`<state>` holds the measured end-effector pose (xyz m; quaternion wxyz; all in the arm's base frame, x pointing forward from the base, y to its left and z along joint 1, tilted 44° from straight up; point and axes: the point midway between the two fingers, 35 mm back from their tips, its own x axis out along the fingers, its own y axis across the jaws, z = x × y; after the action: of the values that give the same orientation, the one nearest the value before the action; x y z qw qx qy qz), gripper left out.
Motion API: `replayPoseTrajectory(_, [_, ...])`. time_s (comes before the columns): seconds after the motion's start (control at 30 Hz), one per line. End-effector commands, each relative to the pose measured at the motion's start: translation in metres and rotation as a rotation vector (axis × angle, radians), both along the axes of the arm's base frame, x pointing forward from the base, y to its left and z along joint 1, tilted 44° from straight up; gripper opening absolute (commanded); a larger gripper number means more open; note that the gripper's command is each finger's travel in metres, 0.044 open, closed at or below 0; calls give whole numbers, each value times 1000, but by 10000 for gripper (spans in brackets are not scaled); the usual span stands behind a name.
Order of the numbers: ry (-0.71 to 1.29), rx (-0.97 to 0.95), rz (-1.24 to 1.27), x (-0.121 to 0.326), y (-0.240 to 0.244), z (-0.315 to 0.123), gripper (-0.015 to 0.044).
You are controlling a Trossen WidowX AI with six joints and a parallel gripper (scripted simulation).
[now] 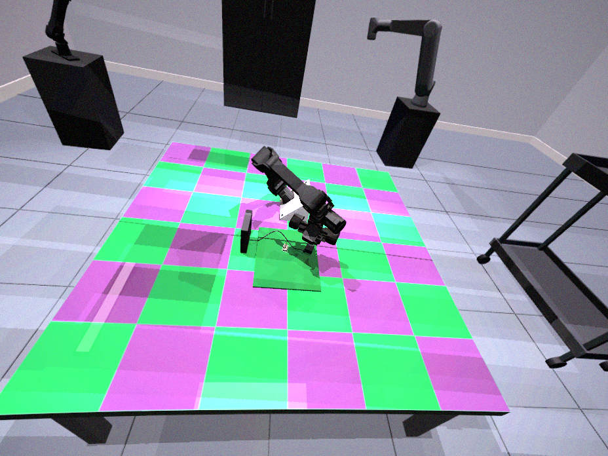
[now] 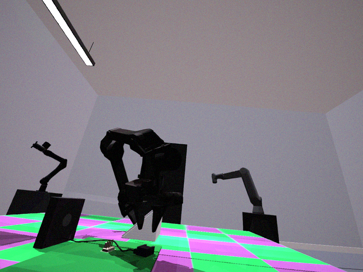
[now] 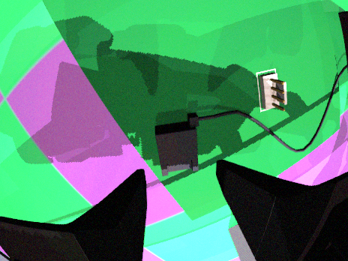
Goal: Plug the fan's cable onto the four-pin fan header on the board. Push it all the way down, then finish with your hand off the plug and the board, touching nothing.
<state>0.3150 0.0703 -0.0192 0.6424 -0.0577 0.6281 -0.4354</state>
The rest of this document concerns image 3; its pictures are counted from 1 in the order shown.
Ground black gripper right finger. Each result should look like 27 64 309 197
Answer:
216 160 348 261

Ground green circuit board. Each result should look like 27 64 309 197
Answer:
42 0 340 220

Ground black computer fan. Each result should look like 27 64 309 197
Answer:
338 10 348 64

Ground black cable with plug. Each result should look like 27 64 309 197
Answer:
155 64 348 176

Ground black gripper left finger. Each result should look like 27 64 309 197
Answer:
0 169 147 261

